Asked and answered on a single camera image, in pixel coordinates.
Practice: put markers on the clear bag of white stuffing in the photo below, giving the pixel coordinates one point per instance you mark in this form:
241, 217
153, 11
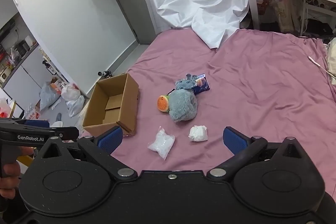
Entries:
162, 144

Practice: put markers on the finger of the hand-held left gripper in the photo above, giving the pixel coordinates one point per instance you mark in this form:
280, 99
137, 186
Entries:
36, 123
39, 134

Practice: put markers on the white cabinet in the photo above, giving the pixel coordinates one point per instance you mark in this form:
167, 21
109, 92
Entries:
31, 74

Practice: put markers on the grey-blue plastic bag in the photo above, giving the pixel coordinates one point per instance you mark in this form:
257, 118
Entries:
48, 96

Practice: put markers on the pink bed sheet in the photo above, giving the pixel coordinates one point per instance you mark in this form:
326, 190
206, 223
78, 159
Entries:
262, 82

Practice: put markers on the orange round plush toy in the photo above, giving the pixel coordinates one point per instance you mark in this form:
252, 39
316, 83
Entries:
162, 103

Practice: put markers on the grey sneaker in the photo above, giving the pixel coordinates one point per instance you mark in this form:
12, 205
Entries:
105, 73

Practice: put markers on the person's left hand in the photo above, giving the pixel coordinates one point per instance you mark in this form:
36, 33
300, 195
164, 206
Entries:
10, 182

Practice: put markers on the blue tissue packet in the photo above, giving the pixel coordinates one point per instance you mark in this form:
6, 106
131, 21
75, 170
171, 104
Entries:
203, 85

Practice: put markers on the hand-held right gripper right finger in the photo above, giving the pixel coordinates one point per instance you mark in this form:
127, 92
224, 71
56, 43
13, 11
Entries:
234, 141

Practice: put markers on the brown cardboard box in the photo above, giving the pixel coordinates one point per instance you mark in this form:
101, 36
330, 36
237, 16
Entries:
128, 108

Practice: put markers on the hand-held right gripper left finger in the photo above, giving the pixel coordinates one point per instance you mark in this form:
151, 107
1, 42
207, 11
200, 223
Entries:
110, 138

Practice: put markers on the beige tote bag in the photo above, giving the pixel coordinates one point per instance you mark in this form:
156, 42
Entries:
286, 14

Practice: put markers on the cream cloth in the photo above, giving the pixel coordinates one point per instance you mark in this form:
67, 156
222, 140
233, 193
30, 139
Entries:
332, 56

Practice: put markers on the white crumpled wad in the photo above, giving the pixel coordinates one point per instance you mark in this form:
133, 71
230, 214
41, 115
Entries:
198, 133

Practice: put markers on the grey furry plush toy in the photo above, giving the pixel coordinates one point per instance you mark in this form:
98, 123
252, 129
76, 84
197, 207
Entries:
182, 106

